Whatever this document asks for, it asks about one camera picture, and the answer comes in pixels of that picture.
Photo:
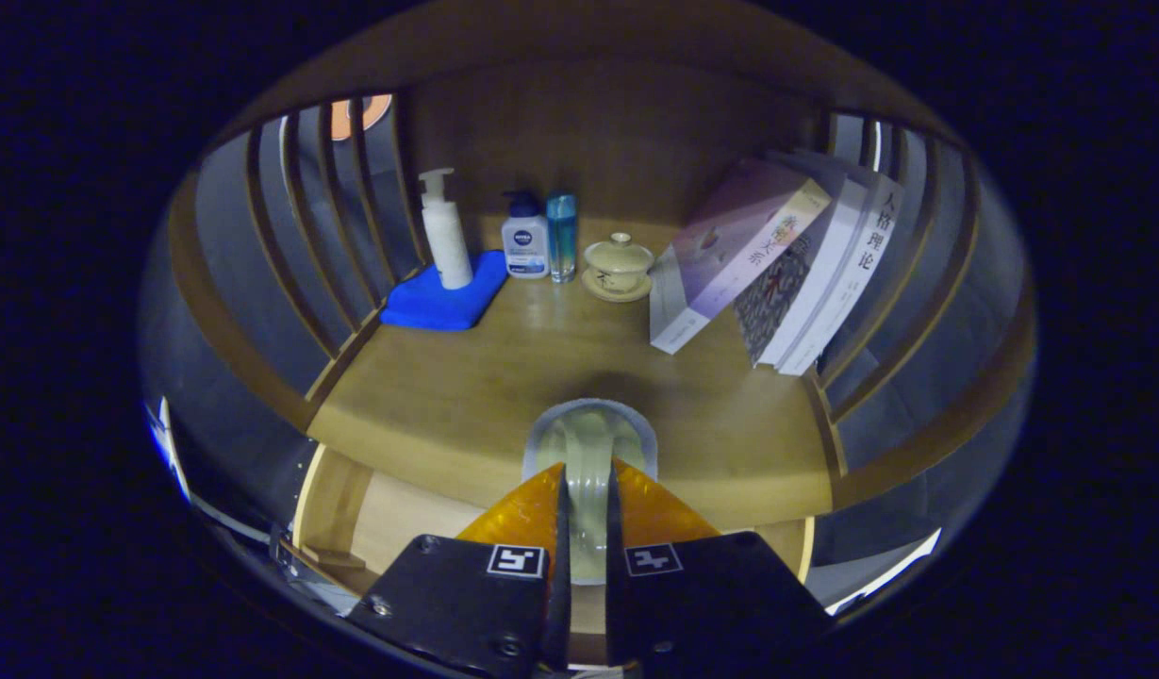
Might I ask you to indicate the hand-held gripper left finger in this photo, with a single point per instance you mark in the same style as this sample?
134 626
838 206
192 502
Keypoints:
562 566

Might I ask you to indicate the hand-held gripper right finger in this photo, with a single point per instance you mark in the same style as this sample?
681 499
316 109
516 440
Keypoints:
617 566

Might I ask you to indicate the wooden drawer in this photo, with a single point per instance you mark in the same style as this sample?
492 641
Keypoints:
400 528

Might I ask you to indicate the wooden countertop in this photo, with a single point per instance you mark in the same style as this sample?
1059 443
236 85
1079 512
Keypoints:
466 396

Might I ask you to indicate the wooden cabinet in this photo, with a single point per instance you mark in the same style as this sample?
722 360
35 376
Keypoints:
617 141

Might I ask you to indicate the blue folded cloth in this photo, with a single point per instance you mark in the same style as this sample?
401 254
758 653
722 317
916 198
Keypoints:
438 306

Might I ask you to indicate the beige lidded teacup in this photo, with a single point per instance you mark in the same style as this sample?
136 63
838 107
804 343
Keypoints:
618 269

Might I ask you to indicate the white blue lotion bottle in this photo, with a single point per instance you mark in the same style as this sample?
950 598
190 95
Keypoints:
525 245

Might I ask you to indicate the teal slim bottle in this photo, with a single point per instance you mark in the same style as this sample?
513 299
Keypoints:
561 236

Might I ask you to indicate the purple white book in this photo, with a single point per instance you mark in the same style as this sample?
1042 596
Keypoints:
730 255

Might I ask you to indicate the white pump bottle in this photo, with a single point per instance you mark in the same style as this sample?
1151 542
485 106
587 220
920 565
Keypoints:
447 245

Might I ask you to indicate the white book black lettering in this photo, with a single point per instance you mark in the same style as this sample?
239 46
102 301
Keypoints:
867 250

